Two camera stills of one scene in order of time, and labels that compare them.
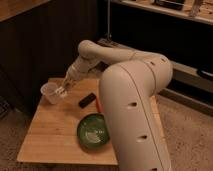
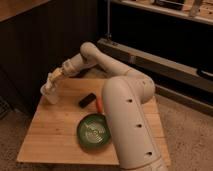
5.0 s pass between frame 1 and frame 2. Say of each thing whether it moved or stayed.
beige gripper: moved
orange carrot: stayed
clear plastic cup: stayed
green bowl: stayed
